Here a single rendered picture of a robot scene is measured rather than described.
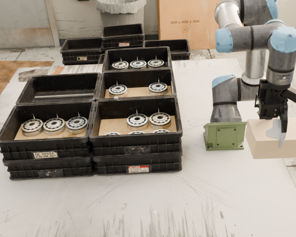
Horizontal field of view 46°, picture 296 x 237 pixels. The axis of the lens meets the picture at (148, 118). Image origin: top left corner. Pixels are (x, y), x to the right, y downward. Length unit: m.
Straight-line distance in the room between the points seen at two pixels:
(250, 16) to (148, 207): 0.86
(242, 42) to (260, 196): 0.71
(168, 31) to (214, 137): 2.85
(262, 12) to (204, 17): 2.99
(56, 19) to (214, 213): 3.77
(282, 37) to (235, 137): 0.80
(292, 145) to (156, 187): 0.64
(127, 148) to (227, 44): 0.66
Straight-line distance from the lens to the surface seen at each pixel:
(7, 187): 1.74
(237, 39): 1.11
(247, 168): 1.68
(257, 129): 1.20
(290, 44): 1.03
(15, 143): 1.59
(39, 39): 4.94
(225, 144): 1.74
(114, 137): 1.49
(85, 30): 4.78
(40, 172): 1.68
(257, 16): 1.49
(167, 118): 1.69
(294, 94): 1.14
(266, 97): 1.12
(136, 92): 1.96
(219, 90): 1.71
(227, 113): 1.68
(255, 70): 1.66
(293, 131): 1.22
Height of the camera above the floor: 1.83
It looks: 35 degrees down
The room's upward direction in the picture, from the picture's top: 4 degrees counter-clockwise
